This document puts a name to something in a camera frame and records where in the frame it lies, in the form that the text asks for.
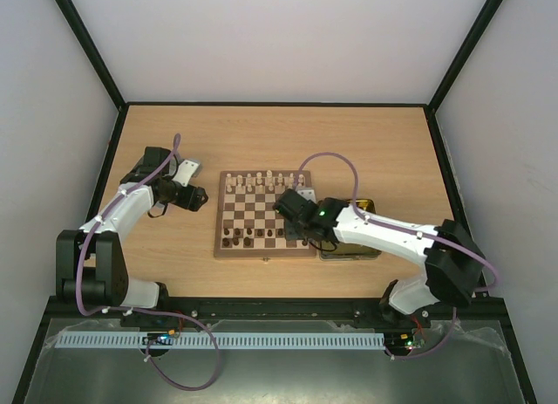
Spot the gold tin with pieces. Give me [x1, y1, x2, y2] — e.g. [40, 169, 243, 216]
[312, 197, 381, 260]

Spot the wooden chess board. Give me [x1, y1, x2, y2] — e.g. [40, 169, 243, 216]
[214, 169, 316, 261]

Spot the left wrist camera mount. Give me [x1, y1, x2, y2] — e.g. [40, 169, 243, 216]
[172, 159, 202, 187]

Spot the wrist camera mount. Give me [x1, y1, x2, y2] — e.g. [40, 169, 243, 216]
[172, 159, 202, 187]
[296, 187, 316, 202]

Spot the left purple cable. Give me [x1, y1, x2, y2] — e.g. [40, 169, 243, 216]
[71, 133, 221, 390]

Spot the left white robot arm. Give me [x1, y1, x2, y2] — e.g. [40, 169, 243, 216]
[56, 147, 208, 315]

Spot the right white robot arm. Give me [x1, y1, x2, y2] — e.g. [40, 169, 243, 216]
[274, 188, 486, 327]

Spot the black enclosure frame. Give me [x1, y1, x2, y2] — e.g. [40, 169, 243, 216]
[13, 0, 536, 403]

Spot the white slotted cable duct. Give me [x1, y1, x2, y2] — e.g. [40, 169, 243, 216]
[55, 331, 384, 351]

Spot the purple cable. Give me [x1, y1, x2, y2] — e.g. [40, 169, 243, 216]
[296, 152, 500, 361]
[71, 133, 221, 390]

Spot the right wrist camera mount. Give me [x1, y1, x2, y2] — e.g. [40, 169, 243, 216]
[296, 187, 316, 202]

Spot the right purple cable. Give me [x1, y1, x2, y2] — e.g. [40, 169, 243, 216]
[296, 152, 500, 361]

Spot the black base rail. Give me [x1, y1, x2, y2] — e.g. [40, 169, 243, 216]
[41, 296, 510, 331]

